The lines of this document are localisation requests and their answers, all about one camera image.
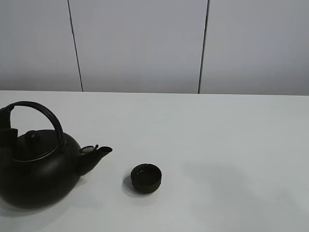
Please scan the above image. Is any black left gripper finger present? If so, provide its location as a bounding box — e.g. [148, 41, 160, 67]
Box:
[0, 128, 18, 151]

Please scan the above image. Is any black round teapot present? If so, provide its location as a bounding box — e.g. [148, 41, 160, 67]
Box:
[0, 101, 112, 208]

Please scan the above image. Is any small black teacup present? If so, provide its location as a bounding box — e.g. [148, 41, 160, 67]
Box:
[130, 163, 162, 194]

